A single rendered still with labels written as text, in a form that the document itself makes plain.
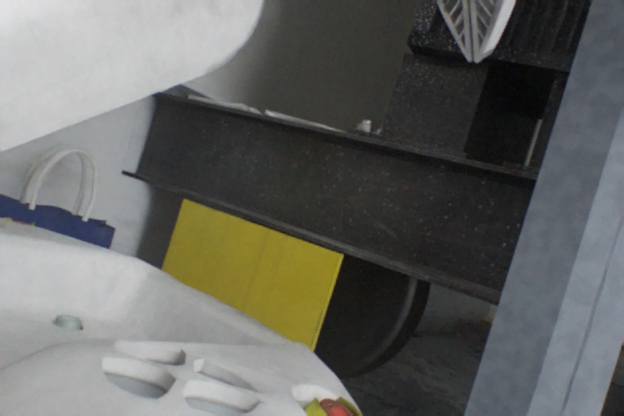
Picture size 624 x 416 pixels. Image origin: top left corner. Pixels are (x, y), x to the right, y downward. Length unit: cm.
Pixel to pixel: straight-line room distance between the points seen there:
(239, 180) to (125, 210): 34
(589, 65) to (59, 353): 97
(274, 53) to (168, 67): 177
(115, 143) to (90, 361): 137
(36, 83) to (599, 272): 89
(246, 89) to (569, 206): 128
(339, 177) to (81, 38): 112
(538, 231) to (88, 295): 72
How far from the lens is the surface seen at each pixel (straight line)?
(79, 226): 149
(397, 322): 164
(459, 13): 48
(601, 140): 111
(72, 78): 39
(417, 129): 139
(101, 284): 72
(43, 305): 69
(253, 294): 146
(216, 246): 154
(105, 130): 170
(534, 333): 109
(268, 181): 158
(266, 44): 216
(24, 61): 38
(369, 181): 142
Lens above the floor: 48
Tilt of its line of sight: 1 degrees up
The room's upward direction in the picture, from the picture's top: 17 degrees clockwise
